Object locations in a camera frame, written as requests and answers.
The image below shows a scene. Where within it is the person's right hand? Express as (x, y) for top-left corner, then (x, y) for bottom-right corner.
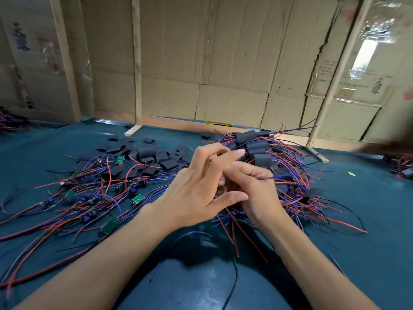
(222, 161), (288, 229)

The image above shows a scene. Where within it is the person's left hand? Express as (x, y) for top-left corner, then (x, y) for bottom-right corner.
(143, 143), (249, 230)

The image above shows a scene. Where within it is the pile of black sleeve pieces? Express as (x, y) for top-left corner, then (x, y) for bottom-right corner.
(93, 134), (194, 175)

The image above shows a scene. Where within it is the pile of sleeved wired boards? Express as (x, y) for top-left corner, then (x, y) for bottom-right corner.
(200, 122), (369, 262)

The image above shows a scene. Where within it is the pile of unsleeved wired boards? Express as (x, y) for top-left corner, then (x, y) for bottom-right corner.
(0, 152), (162, 291)

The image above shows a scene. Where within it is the wire pile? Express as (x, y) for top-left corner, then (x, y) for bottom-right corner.
(0, 106), (33, 133)

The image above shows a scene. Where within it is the person's right forearm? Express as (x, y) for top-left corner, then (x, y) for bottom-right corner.
(261, 210), (382, 310)

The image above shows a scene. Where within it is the person's left forearm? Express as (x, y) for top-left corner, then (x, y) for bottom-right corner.
(13, 206), (169, 310)

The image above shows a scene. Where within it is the wooden ledge board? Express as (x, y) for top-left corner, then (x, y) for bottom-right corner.
(96, 109), (413, 155)

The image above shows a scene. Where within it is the clear plastic sheet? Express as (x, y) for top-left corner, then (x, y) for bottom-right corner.
(345, 3), (413, 101)

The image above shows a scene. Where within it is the loose blue wire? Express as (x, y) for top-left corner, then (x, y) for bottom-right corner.
(150, 230), (214, 282)

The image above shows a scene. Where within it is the loose curved black wire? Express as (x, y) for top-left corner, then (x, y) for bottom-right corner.
(221, 255), (240, 310)

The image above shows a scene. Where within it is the small wired parts heap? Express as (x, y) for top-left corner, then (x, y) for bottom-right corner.
(384, 152), (413, 180)

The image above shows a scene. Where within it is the thin wooden post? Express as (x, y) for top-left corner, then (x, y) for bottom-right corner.
(124, 0), (144, 137)

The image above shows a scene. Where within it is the pale slanted wooden post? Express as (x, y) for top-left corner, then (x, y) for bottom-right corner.
(305, 0), (375, 163)

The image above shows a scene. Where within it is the wide wooden post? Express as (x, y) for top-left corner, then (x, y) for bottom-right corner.
(49, 0), (83, 122)

